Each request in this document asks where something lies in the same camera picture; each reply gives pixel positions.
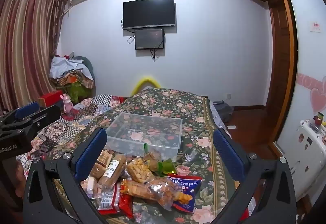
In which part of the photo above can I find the small colourful ornament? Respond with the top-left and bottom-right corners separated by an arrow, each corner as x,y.
313,111 -> 326,128

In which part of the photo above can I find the red snack packet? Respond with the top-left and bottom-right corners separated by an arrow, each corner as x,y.
98,183 -> 134,218

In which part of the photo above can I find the large black wall television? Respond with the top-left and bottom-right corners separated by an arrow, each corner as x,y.
123,0 -> 177,30

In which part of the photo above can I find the checkered patchwork quilt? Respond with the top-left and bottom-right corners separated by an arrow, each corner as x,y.
17,94 -> 126,163

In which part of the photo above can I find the striped curtain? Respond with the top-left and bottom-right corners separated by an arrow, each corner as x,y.
0,0 -> 68,112

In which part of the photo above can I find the blue biscuit packet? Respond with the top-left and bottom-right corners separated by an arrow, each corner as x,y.
167,174 -> 203,213

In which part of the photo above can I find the clear white-label bread packet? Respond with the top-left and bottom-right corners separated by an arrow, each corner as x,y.
98,154 -> 128,189

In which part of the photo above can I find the pink wafer packet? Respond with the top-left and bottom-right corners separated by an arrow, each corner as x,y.
80,175 -> 102,199

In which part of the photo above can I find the red box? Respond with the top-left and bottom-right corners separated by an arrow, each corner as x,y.
38,90 -> 64,108

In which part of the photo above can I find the pink plush toy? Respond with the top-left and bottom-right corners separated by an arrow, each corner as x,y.
61,94 -> 75,115

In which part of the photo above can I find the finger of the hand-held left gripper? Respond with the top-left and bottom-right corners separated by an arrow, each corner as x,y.
0,105 -> 62,138
0,101 -> 40,126

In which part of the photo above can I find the clear yellow cracker packet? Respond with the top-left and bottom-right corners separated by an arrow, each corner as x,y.
126,158 -> 154,184

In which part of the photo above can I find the clear orange twist snack packet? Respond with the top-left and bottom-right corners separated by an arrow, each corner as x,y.
120,178 -> 189,211

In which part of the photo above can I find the yellow hoop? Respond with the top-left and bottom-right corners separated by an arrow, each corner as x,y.
130,76 -> 161,98

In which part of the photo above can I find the pile of clothes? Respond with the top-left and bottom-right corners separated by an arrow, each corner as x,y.
49,52 -> 96,105

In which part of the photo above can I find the grey bag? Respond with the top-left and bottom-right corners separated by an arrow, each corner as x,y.
211,100 -> 234,122

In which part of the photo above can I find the clear plain bread packet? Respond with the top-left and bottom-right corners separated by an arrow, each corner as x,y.
89,150 -> 112,179

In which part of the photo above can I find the white sticker-covered appliance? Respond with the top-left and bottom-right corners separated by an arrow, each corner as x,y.
276,118 -> 326,201

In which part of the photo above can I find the green-edged cookie packet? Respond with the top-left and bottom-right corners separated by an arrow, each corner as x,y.
143,142 -> 179,177

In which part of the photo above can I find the wooden door frame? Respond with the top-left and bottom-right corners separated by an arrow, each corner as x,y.
265,0 -> 299,144

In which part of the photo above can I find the small black wall monitor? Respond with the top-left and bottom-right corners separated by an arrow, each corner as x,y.
134,28 -> 165,50

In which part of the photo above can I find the clear plastic storage container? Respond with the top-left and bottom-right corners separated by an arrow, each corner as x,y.
106,112 -> 183,162

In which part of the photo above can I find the white heart-decorated wardrobe door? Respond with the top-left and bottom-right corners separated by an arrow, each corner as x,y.
276,0 -> 326,148

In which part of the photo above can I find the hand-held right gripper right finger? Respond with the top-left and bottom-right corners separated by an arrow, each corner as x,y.
213,128 -> 297,224

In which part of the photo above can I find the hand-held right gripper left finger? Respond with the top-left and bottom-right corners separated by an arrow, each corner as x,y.
22,127 -> 112,224

